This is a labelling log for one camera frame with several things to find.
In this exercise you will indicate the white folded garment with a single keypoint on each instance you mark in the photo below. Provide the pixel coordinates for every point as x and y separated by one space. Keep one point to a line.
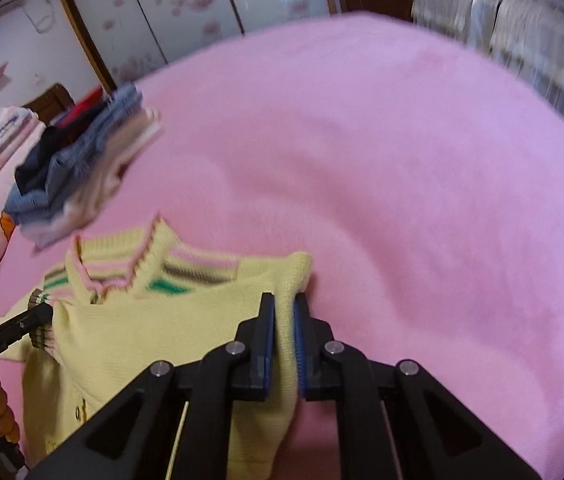
112 175

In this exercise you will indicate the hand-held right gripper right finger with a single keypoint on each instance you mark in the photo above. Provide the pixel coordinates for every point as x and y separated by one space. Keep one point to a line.
302 355

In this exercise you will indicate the floral sliding-door wardrobe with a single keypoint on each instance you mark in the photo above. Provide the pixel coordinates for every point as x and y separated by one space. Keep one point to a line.
177 15

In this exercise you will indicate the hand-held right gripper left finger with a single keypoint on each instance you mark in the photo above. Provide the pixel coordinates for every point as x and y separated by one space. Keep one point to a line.
266 345

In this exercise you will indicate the yellow knit sweater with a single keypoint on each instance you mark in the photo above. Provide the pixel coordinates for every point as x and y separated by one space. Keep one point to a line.
162 335

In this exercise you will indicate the black folded garment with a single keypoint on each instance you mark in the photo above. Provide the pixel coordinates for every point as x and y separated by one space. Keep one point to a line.
37 162

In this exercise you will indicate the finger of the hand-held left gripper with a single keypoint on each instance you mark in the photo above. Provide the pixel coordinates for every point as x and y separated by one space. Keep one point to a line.
27 321

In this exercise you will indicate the red folded cloth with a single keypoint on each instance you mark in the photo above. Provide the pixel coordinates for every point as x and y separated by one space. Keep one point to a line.
82 105

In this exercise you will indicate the brown wooden headboard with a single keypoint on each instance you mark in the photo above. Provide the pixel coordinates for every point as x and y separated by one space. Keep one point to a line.
49 100

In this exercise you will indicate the person's left hand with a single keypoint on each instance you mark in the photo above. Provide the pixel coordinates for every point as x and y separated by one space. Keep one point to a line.
2 410

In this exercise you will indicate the pink bed sheet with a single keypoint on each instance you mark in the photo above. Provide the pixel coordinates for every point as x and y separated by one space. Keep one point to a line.
387 185

